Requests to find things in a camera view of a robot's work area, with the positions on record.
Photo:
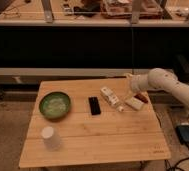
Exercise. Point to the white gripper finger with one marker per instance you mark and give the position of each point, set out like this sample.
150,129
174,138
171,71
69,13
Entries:
129,95

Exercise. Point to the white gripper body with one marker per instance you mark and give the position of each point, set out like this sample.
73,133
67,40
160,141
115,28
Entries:
138,83

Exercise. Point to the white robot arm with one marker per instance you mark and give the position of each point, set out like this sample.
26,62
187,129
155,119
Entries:
159,79

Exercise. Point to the green ceramic bowl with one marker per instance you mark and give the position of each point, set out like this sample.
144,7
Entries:
55,105

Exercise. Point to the white rectangular block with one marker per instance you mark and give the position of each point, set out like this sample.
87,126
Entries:
135,103

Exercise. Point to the brown red snack bar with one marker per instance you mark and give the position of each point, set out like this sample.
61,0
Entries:
141,97

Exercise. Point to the black rectangular remote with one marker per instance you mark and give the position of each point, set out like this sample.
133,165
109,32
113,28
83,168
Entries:
94,106

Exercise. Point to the wooden folding table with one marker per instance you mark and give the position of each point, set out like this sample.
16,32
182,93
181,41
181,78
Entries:
109,137

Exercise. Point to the dark blue power box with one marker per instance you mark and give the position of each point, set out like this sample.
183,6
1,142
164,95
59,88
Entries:
182,132

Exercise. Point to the cluttered tray on bench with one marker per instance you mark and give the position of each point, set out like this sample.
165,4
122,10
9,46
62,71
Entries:
123,9

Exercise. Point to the white upturned paper cup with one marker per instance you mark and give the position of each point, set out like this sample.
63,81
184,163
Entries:
50,138

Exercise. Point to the long grey shelf rail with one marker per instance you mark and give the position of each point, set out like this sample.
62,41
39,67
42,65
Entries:
36,75

